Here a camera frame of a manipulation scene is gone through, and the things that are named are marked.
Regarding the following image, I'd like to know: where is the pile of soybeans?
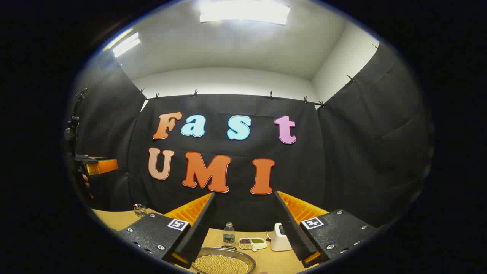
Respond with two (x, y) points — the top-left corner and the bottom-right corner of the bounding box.
(193, 255), (250, 274)

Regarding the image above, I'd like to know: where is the white toaster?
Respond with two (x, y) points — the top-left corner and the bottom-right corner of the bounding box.
(269, 223), (293, 252)

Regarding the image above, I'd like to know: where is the black backdrop cloth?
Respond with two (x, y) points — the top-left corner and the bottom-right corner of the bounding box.
(72, 42), (434, 233)

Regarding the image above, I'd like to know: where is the large ceiling light panel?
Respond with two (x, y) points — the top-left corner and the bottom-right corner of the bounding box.
(200, 0), (290, 25)

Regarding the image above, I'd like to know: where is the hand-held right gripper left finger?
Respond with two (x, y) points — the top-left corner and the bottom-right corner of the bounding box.
(118, 192), (216, 269)

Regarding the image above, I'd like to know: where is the steel pot with black handles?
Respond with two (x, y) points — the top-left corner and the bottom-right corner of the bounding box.
(190, 245), (257, 274)

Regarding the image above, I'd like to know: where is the clear plastic water bottle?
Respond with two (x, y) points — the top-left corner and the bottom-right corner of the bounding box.
(223, 222), (236, 244)

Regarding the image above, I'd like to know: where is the white divided bean dish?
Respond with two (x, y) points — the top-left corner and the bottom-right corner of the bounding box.
(238, 237), (267, 252)

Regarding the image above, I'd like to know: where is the small ceiling light panel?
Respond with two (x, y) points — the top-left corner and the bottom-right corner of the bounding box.
(112, 32), (141, 58)

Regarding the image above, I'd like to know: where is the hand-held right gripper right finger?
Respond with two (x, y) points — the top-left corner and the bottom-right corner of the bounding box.
(274, 190), (379, 269)

